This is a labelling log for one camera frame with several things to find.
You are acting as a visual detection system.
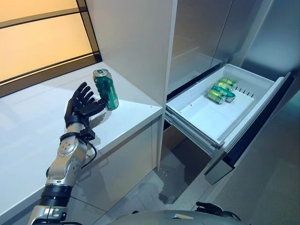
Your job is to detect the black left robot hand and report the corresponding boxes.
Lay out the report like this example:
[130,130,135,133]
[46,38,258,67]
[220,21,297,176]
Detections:
[64,82,110,129]

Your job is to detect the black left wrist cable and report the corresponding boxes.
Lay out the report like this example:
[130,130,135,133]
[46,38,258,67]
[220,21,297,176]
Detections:
[81,140,98,170]

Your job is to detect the white drawer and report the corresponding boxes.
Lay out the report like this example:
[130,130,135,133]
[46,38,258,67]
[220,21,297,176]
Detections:
[203,72,295,186]

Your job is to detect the amber glass window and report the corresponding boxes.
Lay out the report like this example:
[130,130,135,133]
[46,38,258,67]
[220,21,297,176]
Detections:
[0,0,101,86]

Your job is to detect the light green drink can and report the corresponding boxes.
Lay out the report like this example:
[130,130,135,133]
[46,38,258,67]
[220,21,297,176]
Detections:
[217,77,237,91]
[206,89,227,104]

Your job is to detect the grey robot torso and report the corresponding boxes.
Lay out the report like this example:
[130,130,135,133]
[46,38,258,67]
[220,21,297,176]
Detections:
[114,210,242,225]

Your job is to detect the teal green drink can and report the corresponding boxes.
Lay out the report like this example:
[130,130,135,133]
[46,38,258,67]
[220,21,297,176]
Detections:
[210,84,236,103]

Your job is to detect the white tall cabinet panel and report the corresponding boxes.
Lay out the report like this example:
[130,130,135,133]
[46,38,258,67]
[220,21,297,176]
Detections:
[85,0,178,172]

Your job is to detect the dark green drink can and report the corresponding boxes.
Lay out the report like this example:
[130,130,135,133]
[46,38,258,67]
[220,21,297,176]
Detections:
[92,68,120,111]

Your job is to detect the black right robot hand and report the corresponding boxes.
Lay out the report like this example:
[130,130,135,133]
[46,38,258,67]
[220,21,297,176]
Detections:
[195,201,223,214]

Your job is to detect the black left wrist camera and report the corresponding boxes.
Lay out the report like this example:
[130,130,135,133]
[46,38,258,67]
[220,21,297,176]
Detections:
[79,127,96,141]

